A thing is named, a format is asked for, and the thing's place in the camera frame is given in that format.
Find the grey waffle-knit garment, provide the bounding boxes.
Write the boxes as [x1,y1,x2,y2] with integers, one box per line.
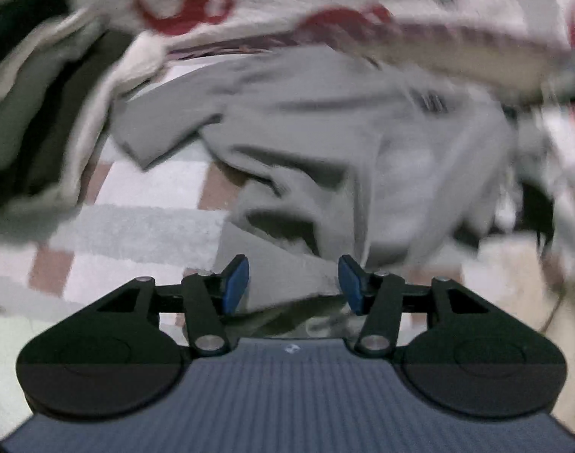
[111,49,519,336]

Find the checked white and brown bedcover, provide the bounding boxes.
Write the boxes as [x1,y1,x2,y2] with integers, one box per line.
[0,66,345,331]

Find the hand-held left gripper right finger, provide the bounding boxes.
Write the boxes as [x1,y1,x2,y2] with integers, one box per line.
[337,254,489,357]

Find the light green quilt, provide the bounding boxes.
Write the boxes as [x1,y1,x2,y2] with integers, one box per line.
[0,314,57,439]

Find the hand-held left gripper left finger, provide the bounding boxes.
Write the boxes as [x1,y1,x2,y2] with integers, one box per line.
[96,254,251,356]

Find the pile of folded clothes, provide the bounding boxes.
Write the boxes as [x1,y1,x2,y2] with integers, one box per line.
[0,0,166,246]

